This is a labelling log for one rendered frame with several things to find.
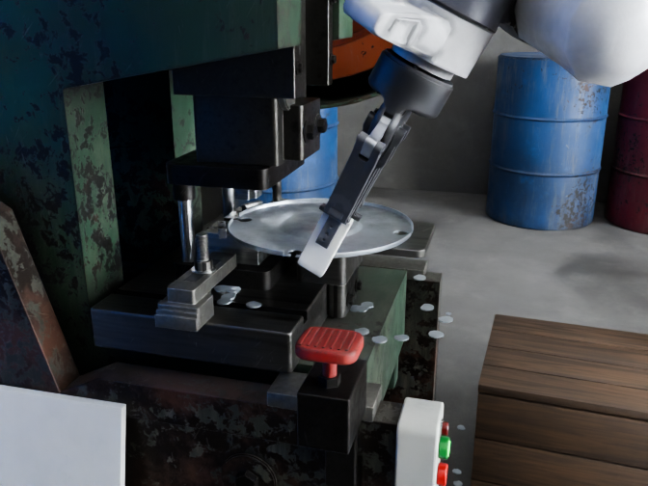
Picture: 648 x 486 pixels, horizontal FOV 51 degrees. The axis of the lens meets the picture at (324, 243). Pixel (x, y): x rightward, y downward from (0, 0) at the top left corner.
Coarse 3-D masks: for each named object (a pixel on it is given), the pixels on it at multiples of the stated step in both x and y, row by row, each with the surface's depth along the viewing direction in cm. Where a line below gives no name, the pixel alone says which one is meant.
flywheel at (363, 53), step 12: (360, 36) 129; (372, 36) 128; (336, 48) 130; (348, 48) 130; (360, 48) 129; (372, 48) 128; (384, 48) 128; (348, 60) 130; (360, 60) 130; (372, 60) 129; (336, 72) 132; (348, 72) 131; (360, 72) 130
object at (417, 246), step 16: (416, 224) 108; (432, 224) 108; (416, 240) 101; (352, 256) 107; (416, 256) 97; (304, 272) 105; (336, 272) 103; (352, 272) 108; (336, 288) 104; (352, 288) 109; (336, 304) 105; (352, 304) 106
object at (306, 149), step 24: (216, 96) 97; (216, 120) 98; (240, 120) 97; (264, 120) 96; (288, 120) 98; (312, 120) 102; (216, 144) 99; (240, 144) 98; (264, 144) 97; (288, 144) 99; (312, 144) 103
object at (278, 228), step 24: (240, 216) 112; (264, 216) 112; (288, 216) 112; (312, 216) 110; (384, 216) 112; (240, 240) 98; (264, 240) 100; (288, 240) 100; (360, 240) 100; (384, 240) 100
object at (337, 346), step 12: (312, 336) 75; (324, 336) 76; (336, 336) 75; (348, 336) 76; (360, 336) 76; (300, 348) 73; (312, 348) 73; (324, 348) 73; (336, 348) 73; (348, 348) 73; (360, 348) 74; (312, 360) 73; (324, 360) 72; (336, 360) 72; (348, 360) 72; (324, 372) 76; (336, 372) 76
